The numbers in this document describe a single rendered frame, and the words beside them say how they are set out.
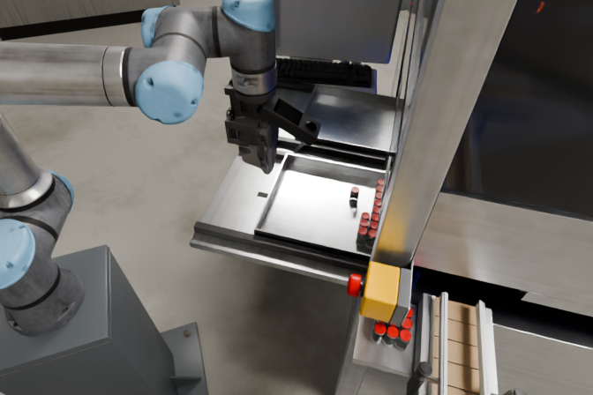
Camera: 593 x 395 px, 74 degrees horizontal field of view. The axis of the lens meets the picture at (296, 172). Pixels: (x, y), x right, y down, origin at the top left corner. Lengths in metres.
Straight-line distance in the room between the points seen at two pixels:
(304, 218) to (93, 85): 0.58
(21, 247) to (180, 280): 1.13
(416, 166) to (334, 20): 1.10
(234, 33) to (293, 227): 0.49
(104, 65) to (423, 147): 0.41
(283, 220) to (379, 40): 0.92
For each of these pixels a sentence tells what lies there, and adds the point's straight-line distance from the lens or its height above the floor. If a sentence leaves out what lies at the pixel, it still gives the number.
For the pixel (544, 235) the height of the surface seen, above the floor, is 1.16.
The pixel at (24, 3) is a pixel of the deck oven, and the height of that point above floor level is 0.29.
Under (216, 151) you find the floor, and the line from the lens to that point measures 2.45.
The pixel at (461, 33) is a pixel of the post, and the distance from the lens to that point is 0.45.
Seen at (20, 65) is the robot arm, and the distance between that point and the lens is 0.57.
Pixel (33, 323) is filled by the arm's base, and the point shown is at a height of 0.83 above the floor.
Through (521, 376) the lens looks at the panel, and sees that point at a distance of 1.11.
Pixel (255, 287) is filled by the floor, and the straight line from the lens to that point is 1.85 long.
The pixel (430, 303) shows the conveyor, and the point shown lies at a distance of 0.81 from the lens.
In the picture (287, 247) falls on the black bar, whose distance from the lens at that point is 0.87.
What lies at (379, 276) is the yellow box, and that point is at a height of 1.03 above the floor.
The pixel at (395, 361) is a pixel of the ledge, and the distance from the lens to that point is 0.81.
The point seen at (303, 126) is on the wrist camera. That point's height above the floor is 1.19.
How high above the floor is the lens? 1.63
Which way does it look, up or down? 46 degrees down
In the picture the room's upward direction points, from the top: 1 degrees clockwise
